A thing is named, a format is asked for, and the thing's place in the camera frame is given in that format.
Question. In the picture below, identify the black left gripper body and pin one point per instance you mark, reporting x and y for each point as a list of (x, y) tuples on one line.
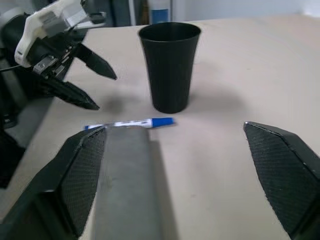
[(50, 57)]

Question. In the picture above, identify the dark robot torso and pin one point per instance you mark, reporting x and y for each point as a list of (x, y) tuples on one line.
[(10, 100)]

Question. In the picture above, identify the dark grey background furniture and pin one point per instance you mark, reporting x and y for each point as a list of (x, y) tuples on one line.
[(122, 11)]

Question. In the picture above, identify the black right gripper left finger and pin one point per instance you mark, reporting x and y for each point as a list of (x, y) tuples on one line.
[(50, 195)]

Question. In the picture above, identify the white container with blue label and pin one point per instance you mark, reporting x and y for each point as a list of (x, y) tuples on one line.
[(161, 12)]

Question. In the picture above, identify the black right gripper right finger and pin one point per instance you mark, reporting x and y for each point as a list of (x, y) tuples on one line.
[(287, 180)]

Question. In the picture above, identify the black ribbed plastic cup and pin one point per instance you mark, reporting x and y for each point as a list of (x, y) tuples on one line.
[(170, 75)]

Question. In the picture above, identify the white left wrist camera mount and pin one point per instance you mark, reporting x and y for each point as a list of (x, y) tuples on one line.
[(30, 25)]

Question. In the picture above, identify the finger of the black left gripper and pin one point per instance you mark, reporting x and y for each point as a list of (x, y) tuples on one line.
[(72, 96), (97, 63)]

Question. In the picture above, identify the blue and white marker pen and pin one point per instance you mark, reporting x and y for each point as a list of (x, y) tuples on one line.
[(160, 122)]

